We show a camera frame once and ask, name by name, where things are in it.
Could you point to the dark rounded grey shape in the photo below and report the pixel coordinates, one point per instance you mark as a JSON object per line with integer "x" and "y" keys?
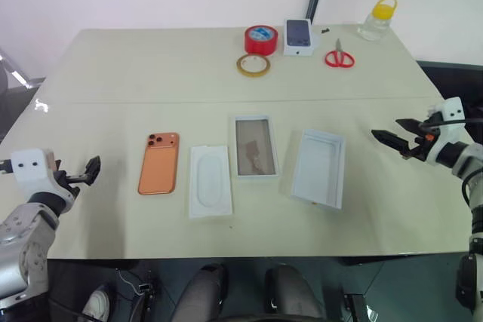
{"x": 292, "y": 293}
{"x": 203, "y": 292}

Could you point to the black furniture top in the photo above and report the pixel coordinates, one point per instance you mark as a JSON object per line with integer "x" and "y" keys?
{"x": 453, "y": 80}

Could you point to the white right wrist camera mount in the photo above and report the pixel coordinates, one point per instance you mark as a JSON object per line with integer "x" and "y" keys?
{"x": 451, "y": 114}

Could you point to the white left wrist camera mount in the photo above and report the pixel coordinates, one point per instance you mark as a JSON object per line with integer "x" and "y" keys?
{"x": 30, "y": 173}

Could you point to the white phone box base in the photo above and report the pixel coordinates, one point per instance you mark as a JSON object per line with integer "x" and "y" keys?
{"x": 255, "y": 146}

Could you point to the white shoe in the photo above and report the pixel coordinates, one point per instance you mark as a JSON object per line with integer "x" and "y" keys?
{"x": 96, "y": 303}

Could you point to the white moulded insert tray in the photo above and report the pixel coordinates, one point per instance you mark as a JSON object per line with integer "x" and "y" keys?
{"x": 210, "y": 182}

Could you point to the red tape roll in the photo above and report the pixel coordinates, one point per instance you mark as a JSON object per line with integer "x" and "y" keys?
{"x": 261, "y": 40}

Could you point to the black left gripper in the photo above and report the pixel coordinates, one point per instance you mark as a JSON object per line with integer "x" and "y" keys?
{"x": 68, "y": 180}

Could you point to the sealed white phone box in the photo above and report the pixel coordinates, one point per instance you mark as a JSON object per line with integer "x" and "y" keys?
{"x": 299, "y": 37}

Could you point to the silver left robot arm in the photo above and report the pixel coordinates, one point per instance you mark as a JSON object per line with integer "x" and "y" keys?
{"x": 22, "y": 246}

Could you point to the silver metal frame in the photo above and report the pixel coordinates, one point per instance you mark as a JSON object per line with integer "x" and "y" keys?
{"x": 19, "y": 73}

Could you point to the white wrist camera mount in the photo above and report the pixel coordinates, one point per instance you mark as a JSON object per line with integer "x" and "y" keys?
{"x": 30, "y": 173}
{"x": 451, "y": 114}

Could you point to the clear jar yellow lid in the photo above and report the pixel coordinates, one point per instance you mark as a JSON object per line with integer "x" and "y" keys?
{"x": 375, "y": 22}

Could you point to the orange smartphone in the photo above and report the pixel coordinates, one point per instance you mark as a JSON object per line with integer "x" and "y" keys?
{"x": 158, "y": 165}

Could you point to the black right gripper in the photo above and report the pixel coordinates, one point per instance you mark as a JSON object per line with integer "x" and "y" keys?
{"x": 420, "y": 145}

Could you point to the white phone box lid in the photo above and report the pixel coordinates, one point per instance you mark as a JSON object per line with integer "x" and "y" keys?
{"x": 319, "y": 169}

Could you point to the clear yellowish tape roll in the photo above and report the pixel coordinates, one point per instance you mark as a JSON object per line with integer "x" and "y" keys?
{"x": 241, "y": 65}

